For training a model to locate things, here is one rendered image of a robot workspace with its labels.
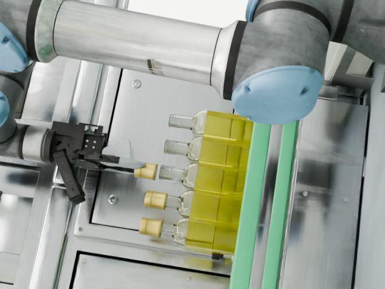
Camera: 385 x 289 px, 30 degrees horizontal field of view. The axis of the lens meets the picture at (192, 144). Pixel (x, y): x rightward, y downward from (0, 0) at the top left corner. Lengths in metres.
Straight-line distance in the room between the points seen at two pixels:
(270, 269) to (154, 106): 0.54
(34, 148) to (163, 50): 0.57
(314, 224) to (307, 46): 0.43
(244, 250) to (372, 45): 0.46
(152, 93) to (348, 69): 0.51
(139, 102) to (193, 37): 0.69
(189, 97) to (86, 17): 0.67
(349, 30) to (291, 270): 0.46
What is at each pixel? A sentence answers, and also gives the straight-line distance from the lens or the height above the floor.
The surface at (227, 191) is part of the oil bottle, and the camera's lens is 1.46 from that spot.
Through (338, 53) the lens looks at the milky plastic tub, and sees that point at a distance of 1.32.
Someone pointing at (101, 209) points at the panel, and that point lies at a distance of 1.62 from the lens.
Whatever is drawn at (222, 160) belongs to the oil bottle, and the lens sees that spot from 1.48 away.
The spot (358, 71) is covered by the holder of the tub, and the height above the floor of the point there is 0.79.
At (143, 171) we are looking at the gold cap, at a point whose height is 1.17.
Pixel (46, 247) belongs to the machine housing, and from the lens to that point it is 1.63.
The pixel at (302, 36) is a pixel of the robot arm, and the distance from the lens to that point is 1.01.
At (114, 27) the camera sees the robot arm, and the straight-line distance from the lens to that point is 1.04.
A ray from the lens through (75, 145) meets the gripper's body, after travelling 1.50.
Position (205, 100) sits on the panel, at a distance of 1.68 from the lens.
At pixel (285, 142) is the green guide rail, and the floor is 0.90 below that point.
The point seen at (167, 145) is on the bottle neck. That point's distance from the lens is 1.50.
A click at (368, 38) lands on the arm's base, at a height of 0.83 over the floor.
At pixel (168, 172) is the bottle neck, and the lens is 1.48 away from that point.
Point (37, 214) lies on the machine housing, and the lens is 1.67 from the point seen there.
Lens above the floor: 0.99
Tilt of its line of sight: 3 degrees up
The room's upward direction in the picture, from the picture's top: 81 degrees counter-clockwise
